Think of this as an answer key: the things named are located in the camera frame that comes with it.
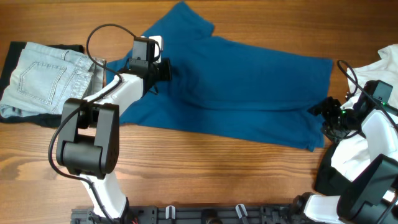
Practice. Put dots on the black folded garment left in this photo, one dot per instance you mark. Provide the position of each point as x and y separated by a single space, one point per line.
10 63

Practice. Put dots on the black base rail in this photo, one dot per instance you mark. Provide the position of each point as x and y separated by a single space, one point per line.
266 214

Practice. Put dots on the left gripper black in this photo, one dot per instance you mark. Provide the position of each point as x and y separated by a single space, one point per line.
166 73

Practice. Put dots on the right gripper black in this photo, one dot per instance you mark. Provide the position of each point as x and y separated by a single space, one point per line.
328 111

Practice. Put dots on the white garment pile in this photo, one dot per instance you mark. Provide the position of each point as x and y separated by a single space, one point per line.
379 135

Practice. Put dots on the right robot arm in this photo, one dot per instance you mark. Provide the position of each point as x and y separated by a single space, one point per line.
357 182

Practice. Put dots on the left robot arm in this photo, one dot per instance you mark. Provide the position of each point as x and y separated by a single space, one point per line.
87 141

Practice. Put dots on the light blue denim jeans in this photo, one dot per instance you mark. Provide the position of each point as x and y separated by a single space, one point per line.
45 77

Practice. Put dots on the blue t-shirt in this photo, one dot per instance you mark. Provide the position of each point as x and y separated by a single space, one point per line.
230 89

